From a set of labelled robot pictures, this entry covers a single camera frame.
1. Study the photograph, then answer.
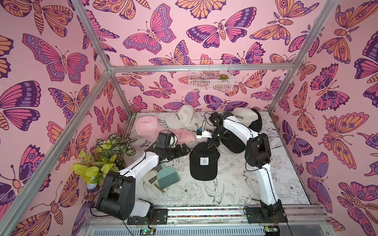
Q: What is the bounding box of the cream cap rear left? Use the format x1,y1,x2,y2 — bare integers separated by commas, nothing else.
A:
164,105,200,130

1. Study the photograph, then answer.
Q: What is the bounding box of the plain pink cap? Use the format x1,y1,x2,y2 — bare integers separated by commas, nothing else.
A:
170,129,196,146

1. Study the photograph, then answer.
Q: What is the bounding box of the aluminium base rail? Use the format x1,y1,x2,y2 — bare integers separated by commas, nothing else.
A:
79,205,337,236

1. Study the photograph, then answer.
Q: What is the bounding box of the pink cap with logo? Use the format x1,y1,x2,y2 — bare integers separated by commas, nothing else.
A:
135,116,165,143

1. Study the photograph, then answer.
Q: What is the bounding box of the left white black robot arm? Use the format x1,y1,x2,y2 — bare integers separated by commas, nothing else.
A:
96,130,191,223

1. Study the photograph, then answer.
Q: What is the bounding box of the teal hand brush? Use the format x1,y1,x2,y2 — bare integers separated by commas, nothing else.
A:
157,163,181,189

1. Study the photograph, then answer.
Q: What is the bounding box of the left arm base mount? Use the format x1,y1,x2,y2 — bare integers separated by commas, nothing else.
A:
127,208,168,226

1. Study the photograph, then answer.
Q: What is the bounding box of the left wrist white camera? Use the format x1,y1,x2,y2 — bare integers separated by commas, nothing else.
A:
155,131,178,149

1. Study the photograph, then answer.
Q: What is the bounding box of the white wire basket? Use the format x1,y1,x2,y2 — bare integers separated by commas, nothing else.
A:
187,60,234,93

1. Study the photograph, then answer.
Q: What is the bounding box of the potted green plant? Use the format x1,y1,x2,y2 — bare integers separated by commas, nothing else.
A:
71,134,136,191

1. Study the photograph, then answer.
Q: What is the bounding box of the clear plastic dustpan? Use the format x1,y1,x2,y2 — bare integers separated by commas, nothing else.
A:
142,163,168,197

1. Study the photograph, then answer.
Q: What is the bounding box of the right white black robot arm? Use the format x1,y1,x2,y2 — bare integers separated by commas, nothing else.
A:
208,112,287,223

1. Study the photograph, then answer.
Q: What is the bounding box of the plain black cap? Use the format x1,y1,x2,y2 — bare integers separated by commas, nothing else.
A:
220,131,246,153

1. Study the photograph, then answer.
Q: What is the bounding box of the black cap with white patch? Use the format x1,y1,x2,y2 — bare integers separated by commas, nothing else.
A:
190,142,220,181

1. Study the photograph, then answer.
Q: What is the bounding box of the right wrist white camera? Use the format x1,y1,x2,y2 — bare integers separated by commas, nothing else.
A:
196,128,212,139

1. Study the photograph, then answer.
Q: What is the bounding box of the wrist white camera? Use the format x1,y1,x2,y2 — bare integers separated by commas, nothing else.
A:
196,128,212,139
155,131,178,149

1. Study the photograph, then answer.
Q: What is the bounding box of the small succulent in basket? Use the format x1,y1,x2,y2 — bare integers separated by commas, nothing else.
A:
219,74,229,80

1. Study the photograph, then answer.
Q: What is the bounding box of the aluminium frame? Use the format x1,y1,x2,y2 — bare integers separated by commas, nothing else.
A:
1,1,338,236

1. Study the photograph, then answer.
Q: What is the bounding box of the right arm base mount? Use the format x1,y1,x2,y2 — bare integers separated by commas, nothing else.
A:
243,206,288,224

